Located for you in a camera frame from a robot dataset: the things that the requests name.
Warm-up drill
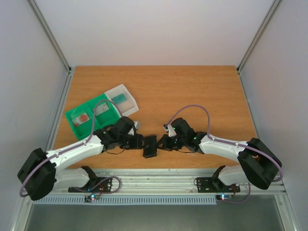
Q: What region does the black card holder wallet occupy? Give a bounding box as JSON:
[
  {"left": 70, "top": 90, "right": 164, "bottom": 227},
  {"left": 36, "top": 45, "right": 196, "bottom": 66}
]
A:
[{"left": 142, "top": 135, "right": 157, "bottom": 158}]

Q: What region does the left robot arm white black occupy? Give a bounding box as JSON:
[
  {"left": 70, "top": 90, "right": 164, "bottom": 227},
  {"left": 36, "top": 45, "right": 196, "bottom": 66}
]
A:
[{"left": 17, "top": 116, "right": 143, "bottom": 201}]

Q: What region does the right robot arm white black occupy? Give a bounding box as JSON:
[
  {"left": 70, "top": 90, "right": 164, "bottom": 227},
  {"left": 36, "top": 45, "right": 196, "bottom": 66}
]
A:
[{"left": 157, "top": 117, "right": 282, "bottom": 192}]

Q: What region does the grey card in green bin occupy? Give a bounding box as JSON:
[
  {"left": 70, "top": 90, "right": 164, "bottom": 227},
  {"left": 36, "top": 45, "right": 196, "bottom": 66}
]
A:
[{"left": 93, "top": 103, "right": 109, "bottom": 116}]

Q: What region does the teal card in white bin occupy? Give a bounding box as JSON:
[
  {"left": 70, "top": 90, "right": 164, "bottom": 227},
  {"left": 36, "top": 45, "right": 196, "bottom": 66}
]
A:
[{"left": 111, "top": 93, "right": 127, "bottom": 104}]

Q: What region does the red white card in bin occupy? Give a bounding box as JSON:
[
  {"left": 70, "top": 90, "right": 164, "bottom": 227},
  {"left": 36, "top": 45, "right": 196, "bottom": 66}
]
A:
[{"left": 72, "top": 113, "right": 90, "bottom": 127}]

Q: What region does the white translucent plastic bin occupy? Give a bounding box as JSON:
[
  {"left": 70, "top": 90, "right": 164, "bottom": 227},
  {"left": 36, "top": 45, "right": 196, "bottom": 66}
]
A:
[{"left": 105, "top": 84, "right": 139, "bottom": 116}]

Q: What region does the green plastic sorting bin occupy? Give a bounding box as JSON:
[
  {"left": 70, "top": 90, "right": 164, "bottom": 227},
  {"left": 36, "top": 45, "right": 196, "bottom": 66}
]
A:
[{"left": 65, "top": 94, "right": 120, "bottom": 140}]

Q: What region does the left small circuit board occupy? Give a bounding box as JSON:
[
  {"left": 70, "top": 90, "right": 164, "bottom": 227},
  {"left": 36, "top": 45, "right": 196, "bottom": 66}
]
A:
[{"left": 84, "top": 194, "right": 100, "bottom": 203}]

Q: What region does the small circuit board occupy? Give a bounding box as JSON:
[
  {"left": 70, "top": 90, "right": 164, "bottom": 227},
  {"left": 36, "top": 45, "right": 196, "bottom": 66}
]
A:
[
  {"left": 84, "top": 194, "right": 100, "bottom": 203},
  {"left": 216, "top": 194, "right": 234, "bottom": 201}
]

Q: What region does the right small circuit board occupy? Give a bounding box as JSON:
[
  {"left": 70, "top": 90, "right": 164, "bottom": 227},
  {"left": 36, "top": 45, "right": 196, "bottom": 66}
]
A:
[{"left": 216, "top": 194, "right": 234, "bottom": 201}]

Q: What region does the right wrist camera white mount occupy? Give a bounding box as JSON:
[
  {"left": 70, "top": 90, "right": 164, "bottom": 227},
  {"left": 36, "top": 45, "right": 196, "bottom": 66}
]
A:
[{"left": 164, "top": 124, "right": 177, "bottom": 137}]

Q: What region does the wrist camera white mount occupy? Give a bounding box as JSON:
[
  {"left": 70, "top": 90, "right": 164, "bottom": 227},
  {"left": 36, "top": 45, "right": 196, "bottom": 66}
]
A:
[
  {"left": 164, "top": 124, "right": 177, "bottom": 137},
  {"left": 128, "top": 121, "right": 141, "bottom": 136}
]

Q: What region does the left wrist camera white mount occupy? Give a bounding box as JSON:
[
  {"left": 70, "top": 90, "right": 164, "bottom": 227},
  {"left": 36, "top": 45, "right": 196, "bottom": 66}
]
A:
[{"left": 128, "top": 121, "right": 141, "bottom": 136}]

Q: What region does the aluminium rail front frame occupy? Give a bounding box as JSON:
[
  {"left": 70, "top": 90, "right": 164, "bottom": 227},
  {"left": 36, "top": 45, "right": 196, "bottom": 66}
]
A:
[{"left": 21, "top": 168, "right": 287, "bottom": 197}]

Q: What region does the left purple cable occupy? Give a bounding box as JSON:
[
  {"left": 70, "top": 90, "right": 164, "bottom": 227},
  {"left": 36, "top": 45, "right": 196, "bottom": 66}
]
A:
[{"left": 19, "top": 100, "right": 122, "bottom": 198}]

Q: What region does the purple cable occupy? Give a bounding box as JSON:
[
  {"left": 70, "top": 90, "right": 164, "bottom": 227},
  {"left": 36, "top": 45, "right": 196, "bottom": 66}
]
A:
[
  {"left": 167, "top": 104, "right": 282, "bottom": 182},
  {"left": 19, "top": 100, "right": 122, "bottom": 198}
]

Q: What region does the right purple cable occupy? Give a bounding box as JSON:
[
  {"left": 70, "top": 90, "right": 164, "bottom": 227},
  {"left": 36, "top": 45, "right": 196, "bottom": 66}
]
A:
[{"left": 167, "top": 104, "right": 282, "bottom": 182}]

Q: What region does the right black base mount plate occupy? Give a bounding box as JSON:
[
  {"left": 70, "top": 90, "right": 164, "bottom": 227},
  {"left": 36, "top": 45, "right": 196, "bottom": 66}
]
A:
[{"left": 193, "top": 177, "right": 241, "bottom": 193}]

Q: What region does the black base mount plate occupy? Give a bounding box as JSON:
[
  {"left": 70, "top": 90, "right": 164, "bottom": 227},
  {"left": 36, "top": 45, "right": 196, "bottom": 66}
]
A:
[
  {"left": 193, "top": 177, "right": 241, "bottom": 193},
  {"left": 68, "top": 177, "right": 113, "bottom": 193}
]

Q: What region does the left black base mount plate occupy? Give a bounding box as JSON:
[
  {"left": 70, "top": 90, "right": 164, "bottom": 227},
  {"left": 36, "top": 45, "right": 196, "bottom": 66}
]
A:
[{"left": 68, "top": 177, "right": 113, "bottom": 193}]

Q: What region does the grey slotted cable duct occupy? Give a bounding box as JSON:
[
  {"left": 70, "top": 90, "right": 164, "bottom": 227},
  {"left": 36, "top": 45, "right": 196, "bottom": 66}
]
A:
[{"left": 34, "top": 195, "right": 217, "bottom": 205}]

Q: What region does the left aluminium frame post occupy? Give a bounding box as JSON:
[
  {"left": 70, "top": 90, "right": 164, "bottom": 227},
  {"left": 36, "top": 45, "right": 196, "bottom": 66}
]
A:
[{"left": 27, "top": 0, "right": 72, "bottom": 74}]

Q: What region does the aluminium frame post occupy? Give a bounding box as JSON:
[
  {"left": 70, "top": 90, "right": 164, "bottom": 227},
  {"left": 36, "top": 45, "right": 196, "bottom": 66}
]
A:
[
  {"left": 27, "top": 0, "right": 72, "bottom": 74},
  {"left": 236, "top": 0, "right": 282, "bottom": 75}
]

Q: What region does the right aluminium frame post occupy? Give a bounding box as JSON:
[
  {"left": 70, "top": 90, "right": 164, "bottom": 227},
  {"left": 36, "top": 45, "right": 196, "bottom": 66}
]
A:
[{"left": 236, "top": 0, "right": 282, "bottom": 75}]

